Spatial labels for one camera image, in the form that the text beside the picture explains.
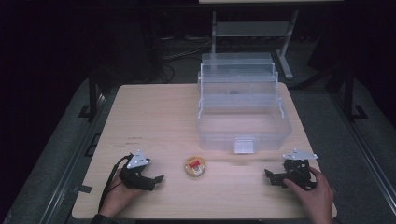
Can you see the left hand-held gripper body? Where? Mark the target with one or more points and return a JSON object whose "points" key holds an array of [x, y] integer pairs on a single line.
{"points": [[134, 174]]}

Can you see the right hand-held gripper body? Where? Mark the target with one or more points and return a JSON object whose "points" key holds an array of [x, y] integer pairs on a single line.
{"points": [[296, 169]]}

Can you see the round yellow tin red label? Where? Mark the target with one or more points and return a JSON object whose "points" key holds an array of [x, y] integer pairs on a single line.
{"points": [[195, 166]]}

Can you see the clear plastic storage box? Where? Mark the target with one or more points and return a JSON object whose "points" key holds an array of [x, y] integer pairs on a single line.
{"points": [[241, 102]]}

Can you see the person's left hand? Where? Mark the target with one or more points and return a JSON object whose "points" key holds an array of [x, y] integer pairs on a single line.
{"points": [[120, 196]]}

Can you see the person's right hand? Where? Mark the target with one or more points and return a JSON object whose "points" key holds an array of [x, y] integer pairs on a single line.
{"points": [[313, 196]]}

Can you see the dark sleeve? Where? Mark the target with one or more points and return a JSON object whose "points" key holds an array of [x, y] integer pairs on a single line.
{"points": [[109, 219]]}

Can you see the black metal frame post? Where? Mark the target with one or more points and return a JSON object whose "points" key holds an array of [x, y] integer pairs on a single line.
{"points": [[350, 96], [92, 93]]}

